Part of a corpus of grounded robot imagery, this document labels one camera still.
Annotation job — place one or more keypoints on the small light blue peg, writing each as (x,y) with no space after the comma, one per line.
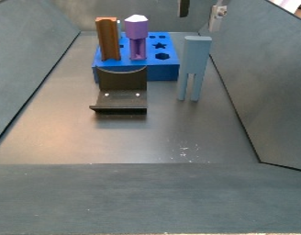
(118,28)

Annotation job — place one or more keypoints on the purple hexagon peg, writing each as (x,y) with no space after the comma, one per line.
(135,30)

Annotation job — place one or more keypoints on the light blue square-circle peg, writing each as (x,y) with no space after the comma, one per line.
(193,62)

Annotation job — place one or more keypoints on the black curved holder stand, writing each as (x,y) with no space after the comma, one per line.
(121,92)

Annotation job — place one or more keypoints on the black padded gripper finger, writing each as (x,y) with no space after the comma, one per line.
(182,8)

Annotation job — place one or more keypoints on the brown tall peg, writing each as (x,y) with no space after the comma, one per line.
(107,38)

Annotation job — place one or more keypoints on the blue shape sorter board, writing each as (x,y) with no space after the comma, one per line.
(161,60)

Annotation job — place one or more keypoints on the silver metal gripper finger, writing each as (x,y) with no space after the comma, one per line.
(217,13)

